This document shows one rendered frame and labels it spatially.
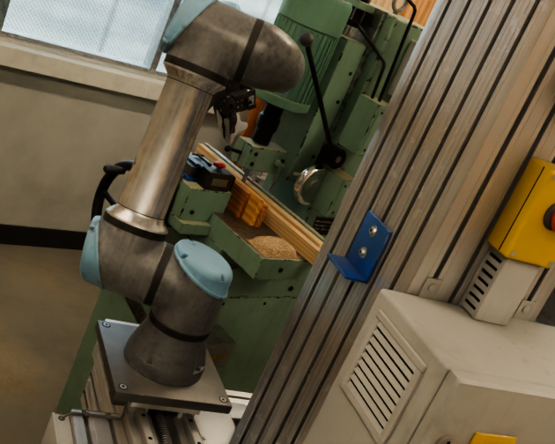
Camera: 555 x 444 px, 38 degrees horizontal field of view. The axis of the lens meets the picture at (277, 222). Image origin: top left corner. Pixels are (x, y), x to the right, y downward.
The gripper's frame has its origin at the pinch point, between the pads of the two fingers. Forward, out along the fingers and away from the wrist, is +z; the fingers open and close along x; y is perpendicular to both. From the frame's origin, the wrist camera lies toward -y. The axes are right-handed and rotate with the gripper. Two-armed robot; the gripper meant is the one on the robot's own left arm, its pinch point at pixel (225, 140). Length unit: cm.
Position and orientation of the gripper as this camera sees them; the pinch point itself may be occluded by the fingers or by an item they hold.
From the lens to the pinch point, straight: 204.1
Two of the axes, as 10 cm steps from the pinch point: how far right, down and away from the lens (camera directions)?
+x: -5.7, -5.1, 6.5
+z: 0.2, 7.8, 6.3
